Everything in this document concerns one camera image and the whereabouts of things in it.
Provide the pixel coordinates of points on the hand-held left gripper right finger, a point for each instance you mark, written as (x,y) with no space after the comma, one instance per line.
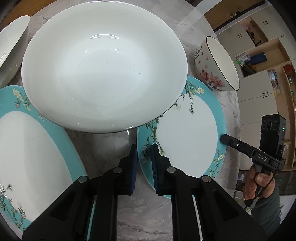
(155,172)

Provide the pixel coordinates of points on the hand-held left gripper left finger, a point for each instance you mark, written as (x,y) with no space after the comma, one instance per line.
(133,172)

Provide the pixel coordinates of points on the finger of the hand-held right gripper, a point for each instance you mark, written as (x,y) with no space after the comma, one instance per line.
(233,143)

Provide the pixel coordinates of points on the teal floral plate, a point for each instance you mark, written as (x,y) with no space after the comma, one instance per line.
(189,139)
(23,150)

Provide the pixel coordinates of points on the pink floral bowl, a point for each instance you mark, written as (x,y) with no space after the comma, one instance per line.
(208,67)

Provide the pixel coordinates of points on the large white deep plate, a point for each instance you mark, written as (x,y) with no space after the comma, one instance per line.
(97,69)

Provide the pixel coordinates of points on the plain white bowl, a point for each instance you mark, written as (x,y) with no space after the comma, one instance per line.
(11,48)

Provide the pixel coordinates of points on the person's right forearm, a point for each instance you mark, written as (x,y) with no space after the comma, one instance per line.
(268,208)

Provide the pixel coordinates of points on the person's right hand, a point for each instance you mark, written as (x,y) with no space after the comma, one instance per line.
(254,185)

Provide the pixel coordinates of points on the blue bag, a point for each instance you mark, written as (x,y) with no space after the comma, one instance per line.
(259,58)

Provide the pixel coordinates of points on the white plastic bag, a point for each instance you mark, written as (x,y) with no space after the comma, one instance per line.
(241,59)

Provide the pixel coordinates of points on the beige wall cabinet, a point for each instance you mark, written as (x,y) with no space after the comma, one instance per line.
(254,97)

